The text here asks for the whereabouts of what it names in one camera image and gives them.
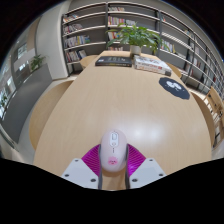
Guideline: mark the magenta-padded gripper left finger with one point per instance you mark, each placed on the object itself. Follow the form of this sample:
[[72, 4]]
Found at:
[[78, 171]]

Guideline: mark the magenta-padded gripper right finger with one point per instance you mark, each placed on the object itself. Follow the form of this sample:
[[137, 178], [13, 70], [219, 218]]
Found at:
[[148, 170]]

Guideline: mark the pale pink computer mouse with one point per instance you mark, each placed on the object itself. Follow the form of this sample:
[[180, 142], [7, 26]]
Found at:
[[114, 150]]

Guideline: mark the dark scalloped mouse pad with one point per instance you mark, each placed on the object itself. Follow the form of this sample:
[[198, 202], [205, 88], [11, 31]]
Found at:
[[174, 88]]

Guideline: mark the white book red spine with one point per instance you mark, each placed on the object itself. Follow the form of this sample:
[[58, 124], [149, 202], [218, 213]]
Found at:
[[155, 70]]

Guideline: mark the white thick book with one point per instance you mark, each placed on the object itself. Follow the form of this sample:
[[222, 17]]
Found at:
[[150, 61]]

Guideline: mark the black hardcover book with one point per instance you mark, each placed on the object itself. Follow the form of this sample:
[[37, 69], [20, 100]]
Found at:
[[113, 61]]

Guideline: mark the green floor plant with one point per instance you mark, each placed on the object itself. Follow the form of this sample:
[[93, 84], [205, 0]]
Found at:
[[36, 62]]

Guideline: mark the green potted plant white pot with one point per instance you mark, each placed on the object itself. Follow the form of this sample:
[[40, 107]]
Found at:
[[136, 35]]

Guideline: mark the grey bookshelf unit with books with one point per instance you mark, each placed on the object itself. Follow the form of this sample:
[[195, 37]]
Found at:
[[86, 30]]

